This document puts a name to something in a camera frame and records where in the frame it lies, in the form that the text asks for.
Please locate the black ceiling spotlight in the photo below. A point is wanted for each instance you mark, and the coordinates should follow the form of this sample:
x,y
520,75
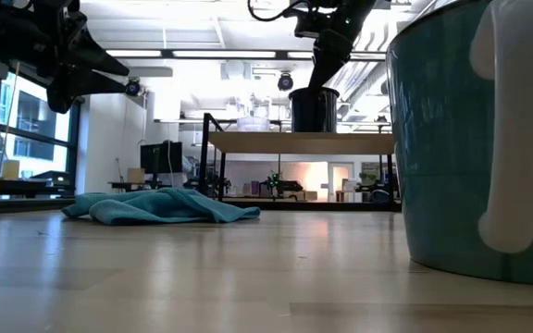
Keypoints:
x,y
132,87
285,82

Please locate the cardboard box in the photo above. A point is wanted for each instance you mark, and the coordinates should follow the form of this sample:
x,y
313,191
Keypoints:
x,y
136,176

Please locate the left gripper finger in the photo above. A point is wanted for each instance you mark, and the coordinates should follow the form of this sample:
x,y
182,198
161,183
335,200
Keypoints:
x,y
93,57
74,90

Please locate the teal microfibre cloth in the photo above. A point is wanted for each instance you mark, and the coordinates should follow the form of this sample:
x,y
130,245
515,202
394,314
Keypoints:
x,y
164,208

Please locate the ceiling light strip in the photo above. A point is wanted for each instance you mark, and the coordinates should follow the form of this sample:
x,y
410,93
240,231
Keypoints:
x,y
225,54

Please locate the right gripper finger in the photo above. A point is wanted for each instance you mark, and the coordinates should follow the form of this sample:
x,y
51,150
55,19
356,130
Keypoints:
x,y
329,65

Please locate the dark blue enamel mug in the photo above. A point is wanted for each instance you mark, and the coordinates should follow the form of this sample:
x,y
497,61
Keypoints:
x,y
315,111

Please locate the wooden shelf black frame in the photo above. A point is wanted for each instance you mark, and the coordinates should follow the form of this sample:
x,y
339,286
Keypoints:
x,y
303,143

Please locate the black computer monitor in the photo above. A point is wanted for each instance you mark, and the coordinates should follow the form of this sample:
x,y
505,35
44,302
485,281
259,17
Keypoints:
x,y
160,157

